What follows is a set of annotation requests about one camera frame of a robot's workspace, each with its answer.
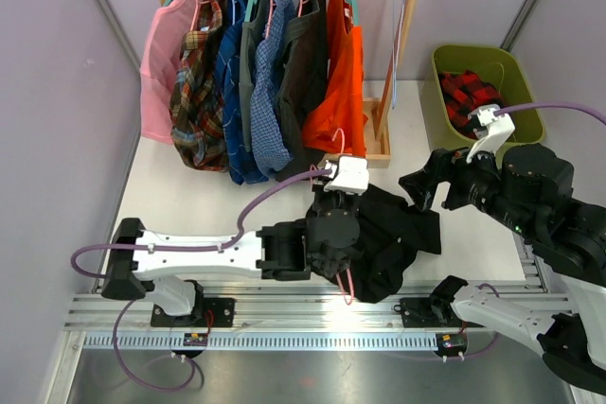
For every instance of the pink wire hanger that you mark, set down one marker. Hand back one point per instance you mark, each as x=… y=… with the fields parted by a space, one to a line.
x=338 y=242

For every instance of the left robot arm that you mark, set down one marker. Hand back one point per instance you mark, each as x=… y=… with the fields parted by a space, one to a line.
x=147 y=266

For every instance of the grey shirt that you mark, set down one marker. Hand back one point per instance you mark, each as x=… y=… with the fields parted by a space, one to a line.
x=251 y=35

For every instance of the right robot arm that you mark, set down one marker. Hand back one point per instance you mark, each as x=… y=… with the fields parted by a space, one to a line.
x=530 y=192

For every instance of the light blue wire hanger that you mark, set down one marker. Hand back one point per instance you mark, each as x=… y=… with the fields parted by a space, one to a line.
x=398 y=17

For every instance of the pink shirt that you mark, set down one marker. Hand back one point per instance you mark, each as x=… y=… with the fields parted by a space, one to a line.
x=159 y=66

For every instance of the brown plaid shirt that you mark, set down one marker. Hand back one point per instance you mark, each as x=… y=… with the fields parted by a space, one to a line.
x=196 y=103

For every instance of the red black plaid shirt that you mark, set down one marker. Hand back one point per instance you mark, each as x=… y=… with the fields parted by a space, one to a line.
x=464 y=93

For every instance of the orange shirt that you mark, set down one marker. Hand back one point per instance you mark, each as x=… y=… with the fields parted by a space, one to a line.
x=338 y=124

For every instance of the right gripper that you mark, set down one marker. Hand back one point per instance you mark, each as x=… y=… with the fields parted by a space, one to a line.
x=420 y=184

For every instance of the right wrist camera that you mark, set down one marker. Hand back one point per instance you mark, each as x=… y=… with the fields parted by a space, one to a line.
x=492 y=130

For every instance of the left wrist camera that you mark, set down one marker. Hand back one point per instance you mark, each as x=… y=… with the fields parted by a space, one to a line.
x=348 y=174

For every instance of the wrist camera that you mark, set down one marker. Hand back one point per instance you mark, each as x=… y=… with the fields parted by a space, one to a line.
x=348 y=174
x=492 y=130

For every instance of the green plastic basket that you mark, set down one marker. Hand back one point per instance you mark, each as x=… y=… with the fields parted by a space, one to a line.
x=491 y=64

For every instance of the blue checked shirt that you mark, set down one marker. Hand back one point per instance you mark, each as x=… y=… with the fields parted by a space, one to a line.
x=270 y=153

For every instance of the dark pinstripe shirt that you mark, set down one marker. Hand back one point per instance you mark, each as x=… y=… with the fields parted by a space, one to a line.
x=304 y=83

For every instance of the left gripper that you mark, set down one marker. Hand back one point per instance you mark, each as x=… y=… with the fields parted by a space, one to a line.
x=320 y=194

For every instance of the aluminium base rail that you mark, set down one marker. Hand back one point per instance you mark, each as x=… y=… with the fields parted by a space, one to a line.
x=290 y=343

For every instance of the blue striped shirt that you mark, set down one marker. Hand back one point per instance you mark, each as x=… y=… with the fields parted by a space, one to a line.
x=242 y=166

